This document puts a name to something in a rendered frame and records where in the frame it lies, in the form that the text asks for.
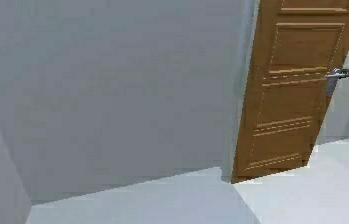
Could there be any brown wooden room door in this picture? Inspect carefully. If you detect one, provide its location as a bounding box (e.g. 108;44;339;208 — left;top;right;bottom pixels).
230;0;349;184

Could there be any silver door handle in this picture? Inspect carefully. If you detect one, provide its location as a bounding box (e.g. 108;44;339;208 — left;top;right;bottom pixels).
324;58;349;96

